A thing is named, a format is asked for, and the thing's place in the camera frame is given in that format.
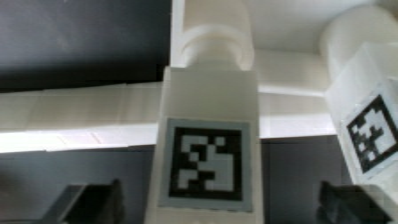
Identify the white chair seat part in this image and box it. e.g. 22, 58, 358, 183
170, 0, 398, 96

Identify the white boundary fence frame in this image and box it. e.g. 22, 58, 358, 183
0, 82, 335, 153

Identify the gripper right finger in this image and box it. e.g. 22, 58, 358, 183
315, 181, 398, 224

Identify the white chair leg block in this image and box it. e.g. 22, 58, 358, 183
143, 25, 262, 224

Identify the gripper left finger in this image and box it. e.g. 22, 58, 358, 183
40, 180, 124, 224

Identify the white chair leg with tag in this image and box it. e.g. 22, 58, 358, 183
319, 5, 398, 184

